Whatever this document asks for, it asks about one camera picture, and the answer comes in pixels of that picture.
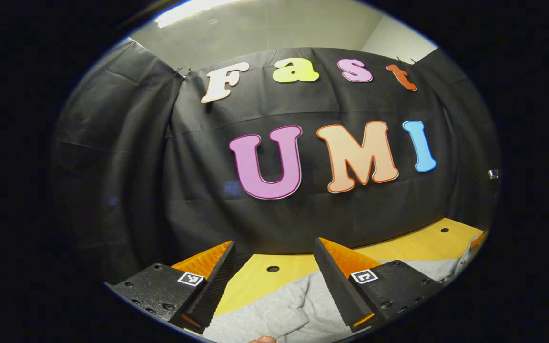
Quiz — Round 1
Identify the black backdrop cloth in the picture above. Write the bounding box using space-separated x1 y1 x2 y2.
51 38 501 286

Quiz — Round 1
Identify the grey zip-neck sweatshirt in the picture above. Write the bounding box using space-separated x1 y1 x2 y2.
203 236 482 343

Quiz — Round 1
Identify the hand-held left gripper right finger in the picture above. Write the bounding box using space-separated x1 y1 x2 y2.
313 237 447 333

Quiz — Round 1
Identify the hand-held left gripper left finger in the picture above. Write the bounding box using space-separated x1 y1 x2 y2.
105 241 237 334

